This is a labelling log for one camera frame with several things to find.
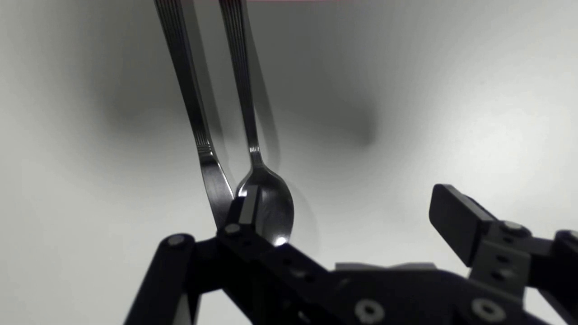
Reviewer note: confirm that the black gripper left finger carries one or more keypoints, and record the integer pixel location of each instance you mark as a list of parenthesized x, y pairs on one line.
[(269, 284)]

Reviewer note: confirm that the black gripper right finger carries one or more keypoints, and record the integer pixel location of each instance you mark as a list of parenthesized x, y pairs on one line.
[(504, 257)]

